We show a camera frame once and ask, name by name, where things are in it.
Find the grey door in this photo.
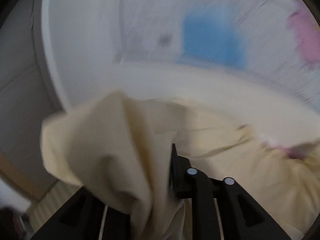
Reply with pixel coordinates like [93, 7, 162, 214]
[0, 0, 63, 180]

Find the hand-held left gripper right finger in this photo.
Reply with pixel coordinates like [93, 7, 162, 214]
[170, 143, 291, 240]

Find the cream large garment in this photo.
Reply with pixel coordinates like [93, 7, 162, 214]
[41, 90, 320, 240]

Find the pink daisy print bedsheet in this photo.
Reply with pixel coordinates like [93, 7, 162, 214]
[260, 132, 320, 160]

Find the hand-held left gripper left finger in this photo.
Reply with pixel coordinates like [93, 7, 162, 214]
[31, 186, 137, 240]

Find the colourful wall map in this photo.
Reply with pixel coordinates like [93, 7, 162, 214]
[120, 0, 320, 105]

